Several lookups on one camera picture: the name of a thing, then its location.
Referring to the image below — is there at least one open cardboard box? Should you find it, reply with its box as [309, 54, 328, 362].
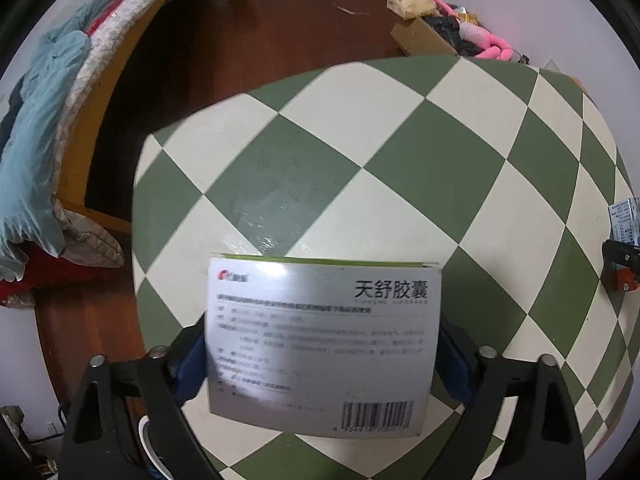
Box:
[390, 15, 482, 59]

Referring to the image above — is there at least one beige snack packet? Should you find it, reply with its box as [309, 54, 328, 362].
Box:
[387, 0, 439, 19]

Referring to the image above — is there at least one pink plush toy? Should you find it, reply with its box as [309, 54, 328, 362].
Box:
[426, 0, 527, 64]

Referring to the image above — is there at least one light blue blanket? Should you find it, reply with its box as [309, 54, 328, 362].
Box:
[0, 10, 94, 257]

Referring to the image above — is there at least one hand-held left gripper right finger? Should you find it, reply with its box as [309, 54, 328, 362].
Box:
[434, 311, 587, 480]

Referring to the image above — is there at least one green and white checkered tablecloth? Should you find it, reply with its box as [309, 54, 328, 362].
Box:
[131, 55, 637, 480]

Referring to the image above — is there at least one red blanket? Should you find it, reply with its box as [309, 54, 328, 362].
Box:
[0, 241, 122, 307]

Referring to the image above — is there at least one silver medicine box green edge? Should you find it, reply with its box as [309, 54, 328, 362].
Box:
[206, 252, 444, 439]

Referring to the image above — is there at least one bed with blue blanket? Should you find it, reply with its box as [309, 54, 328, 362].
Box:
[49, 0, 187, 269]

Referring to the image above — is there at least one blue and white medicine box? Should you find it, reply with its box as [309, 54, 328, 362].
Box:
[607, 198, 640, 246]

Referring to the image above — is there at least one wooden bed frame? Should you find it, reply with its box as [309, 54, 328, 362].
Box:
[56, 0, 207, 233]

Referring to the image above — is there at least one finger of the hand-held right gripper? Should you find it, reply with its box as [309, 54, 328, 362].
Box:
[601, 239, 640, 293]

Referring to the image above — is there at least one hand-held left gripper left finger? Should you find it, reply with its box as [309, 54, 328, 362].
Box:
[59, 312, 227, 480]

